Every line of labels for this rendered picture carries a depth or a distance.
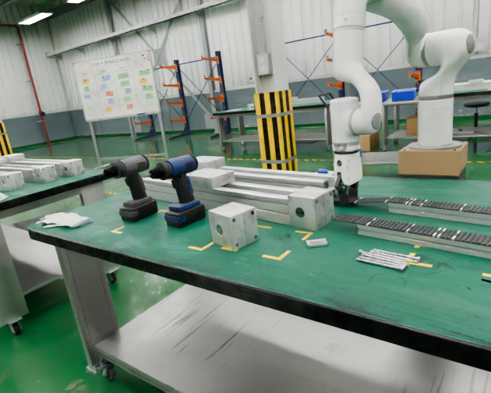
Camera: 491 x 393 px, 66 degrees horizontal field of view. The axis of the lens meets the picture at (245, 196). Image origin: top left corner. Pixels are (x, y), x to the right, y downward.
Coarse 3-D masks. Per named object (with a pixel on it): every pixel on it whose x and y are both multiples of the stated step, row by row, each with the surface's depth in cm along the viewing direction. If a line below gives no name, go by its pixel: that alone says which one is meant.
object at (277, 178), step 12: (228, 168) 163; (240, 168) 158; (252, 168) 155; (240, 180) 149; (252, 180) 146; (264, 180) 141; (276, 180) 136; (288, 180) 132; (300, 180) 128; (312, 180) 125; (324, 180) 124; (336, 192) 129
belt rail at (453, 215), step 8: (392, 208) 112; (400, 208) 111; (408, 208) 108; (416, 208) 107; (424, 208) 105; (432, 208) 104; (424, 216) 106; (432, 216) 104; (440, 216) 103; (448, 216) 101; (456, 216) 100; (464, 216) 99; (472, 216) 97; (480, 216) 96; (488, 216) 95; (480, 224) 96; (488, 224) 95
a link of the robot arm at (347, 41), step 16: (336, 32) 110; (352, 32) 107; (336, 48) 110; (352, 48) 108; (336, 64) 111; (352, 64) 109; (352, 80) 107; (368, 80) 106; (368, 96) 105; (368, 112) 106; (352, 128) 110; (368, 128) 107
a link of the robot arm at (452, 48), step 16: (448, 32) 133; (464, 32) 130; (432, 48) 136; (448, 48) 132; (464, 48) 130; (432, 64) 140; (448, 64) 133; (464, 64) 135; (432, 80) 139; (448, 80) 137; (432, 96) 140; (448, 96) 139
